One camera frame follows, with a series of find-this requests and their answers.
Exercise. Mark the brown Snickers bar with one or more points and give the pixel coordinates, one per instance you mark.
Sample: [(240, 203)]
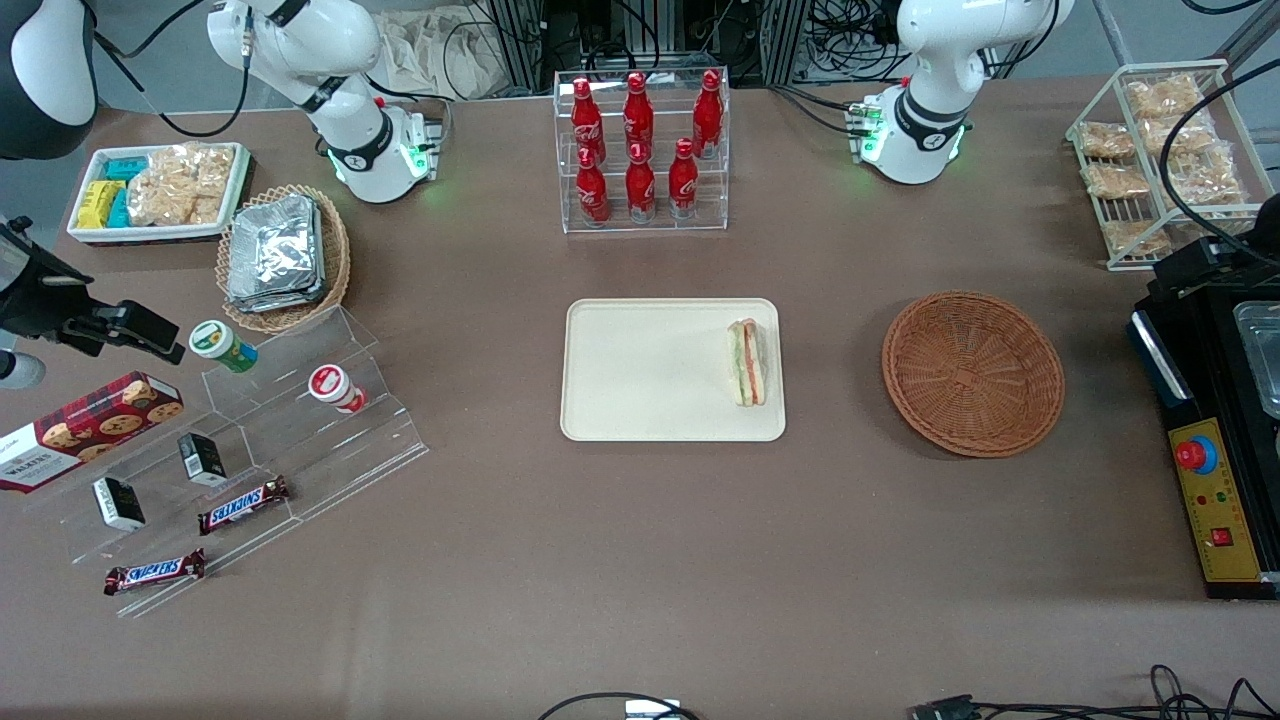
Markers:
[(155, 572), (243, 505)]

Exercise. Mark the green lid snack cup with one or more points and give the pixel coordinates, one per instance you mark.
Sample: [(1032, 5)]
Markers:
[(220, 343)]

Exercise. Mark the beige plastic tray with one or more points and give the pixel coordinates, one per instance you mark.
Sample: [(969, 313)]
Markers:
[(650, 370)]

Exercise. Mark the clear metal pan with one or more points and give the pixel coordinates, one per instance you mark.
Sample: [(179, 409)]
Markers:
[(1262, 350)]

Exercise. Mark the yellow snack pack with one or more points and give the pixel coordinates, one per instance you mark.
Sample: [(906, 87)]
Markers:
[(95, 205)]

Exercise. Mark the small black box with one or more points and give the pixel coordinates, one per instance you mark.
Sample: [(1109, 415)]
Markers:
[(118, 503), (202, 458)]

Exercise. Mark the silver foil packet stack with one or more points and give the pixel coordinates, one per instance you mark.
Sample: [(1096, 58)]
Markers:
[(275, 250)]

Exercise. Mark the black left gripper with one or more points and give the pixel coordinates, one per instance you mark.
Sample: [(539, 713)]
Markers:
[(1192, 262)]

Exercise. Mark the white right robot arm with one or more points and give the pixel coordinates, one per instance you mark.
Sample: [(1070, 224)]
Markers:
[(320, 60)]

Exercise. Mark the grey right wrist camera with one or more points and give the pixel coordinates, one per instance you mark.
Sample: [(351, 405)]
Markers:
[(18, 370)]

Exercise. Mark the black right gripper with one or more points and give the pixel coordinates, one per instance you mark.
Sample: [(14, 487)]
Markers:
[(38, 298)]

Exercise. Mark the clear acrylic bottle rack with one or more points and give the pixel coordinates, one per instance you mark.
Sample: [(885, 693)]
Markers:
[(660, 228)]

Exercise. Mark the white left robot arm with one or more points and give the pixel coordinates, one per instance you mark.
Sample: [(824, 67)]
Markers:
[(930, 60)]

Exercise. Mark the oval light wicker basket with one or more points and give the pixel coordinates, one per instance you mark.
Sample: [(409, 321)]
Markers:
[(335, 260)]

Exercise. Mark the red cola bottle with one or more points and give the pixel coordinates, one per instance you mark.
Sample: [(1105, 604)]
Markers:
[(638, 110), (641, 185), (592, 190), (583, 115), (708, 110), (683, 180)]

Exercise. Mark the clear acrylic stepped display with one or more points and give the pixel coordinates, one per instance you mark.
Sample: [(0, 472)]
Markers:
[(300, 460)]

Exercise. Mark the red lid snack cup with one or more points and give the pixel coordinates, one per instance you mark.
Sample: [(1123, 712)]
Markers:
[(333, 386)]

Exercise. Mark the crumpled white cloth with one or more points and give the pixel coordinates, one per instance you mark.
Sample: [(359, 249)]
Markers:
[(430, 55)]

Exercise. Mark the round brown wicker basket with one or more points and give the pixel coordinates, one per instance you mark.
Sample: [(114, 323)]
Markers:
[(975, 375)]

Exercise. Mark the triangle sandwich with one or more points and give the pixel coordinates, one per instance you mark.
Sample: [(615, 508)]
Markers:
[(748, 365)]

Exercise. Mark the white rectangular snack tray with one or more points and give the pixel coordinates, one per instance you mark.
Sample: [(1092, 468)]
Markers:
[(90, 232)]

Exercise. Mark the black control box yellow panel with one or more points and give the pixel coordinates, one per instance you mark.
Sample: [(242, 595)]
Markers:
[(1190, 400)]

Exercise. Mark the small white connector box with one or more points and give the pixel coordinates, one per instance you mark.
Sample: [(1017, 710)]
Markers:
[(652, 711)]

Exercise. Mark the aluminium frame post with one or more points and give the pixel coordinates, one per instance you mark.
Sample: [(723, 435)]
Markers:
[(515, 40), (783, 40)]

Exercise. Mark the red emergency stop button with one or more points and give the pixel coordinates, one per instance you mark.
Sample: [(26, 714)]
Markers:
[(1192, 455)]

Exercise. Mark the clear bag of crackers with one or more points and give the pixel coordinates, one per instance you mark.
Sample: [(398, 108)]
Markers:
[(180, 185)]

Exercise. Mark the clear bag brown snack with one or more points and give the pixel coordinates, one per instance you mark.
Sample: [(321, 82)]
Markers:
[(1195, 135), (1150, 97), (1105, 140), (1210, 185), (1132, 237), (1115, 180)]

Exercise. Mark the red tartan cookie box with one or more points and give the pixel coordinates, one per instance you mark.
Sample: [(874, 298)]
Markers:
[(90, 430)]

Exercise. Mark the teal snack pack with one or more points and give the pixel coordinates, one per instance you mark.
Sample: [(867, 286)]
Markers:
[(127, 168), (119, 212)]

